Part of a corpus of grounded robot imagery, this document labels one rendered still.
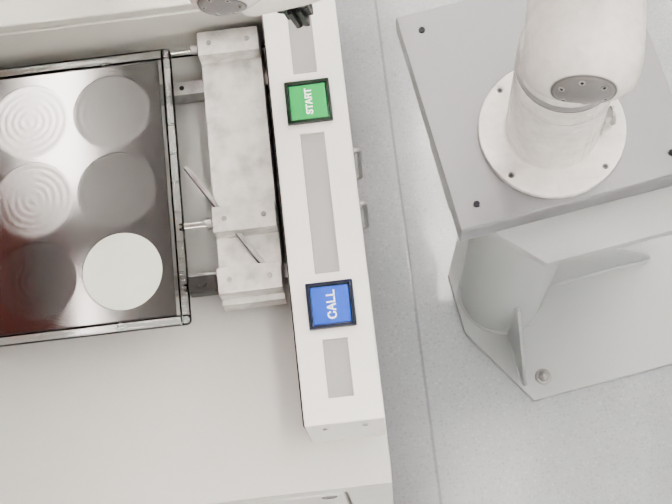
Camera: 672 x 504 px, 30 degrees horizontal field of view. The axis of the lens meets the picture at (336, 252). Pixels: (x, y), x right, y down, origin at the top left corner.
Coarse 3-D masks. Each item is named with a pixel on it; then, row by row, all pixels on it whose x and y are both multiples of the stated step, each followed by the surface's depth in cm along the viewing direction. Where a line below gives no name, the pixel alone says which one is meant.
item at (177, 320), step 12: (108, 324) 155; (120, 324) 155; (132, 324) 155; (144, 324) 154; (156, 324) 154; (168, 324) 155; (180, 324) 155; (0, 336) 155; (12, 336) 155; (24, 336) 155; (36, 336) 155; (48, 336) 155; (60, 336) 155; (72, 336) 155; (84, 336) 155
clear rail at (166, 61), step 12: (168, 60) 164; (168, 72) 164; (168, 84) 163; (168, 96) 163; (168, 108) 162; (168, 120) 162; (168, 132) 162; (168, 144) 161; (168, 156) 161; (180, 180) 160; (180, 192) 159; (180, 204) 159; (180, 216) 158; (180, 228) 158; (180, 240) 157; (180, 252) 157; (180, 264) 156; (180, 276) 156; (180, 288) 156; (180, 300) 155; (180, 312) 155
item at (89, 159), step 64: (0, 128) 163; (64, 128) 163; (128, 128) 162; (0, 192) 161; (64, 192) 160; (128, 192) 160; (0, 256) 158; (64, 256) 158; (0, 320) 156; (64, 320) 155; (128, 320) 155
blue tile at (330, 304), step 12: (312, 288) 148; (324, 288) 148; (336, 288) 148; (348, 288) 148; (312, 300) 148; (324, 300) 148; (336, 300) 148; (348, 300) 148; (312, 312) 148; (324, 312) 147; (336, 312) 147; (348, 312) 147; (324, 324) 147
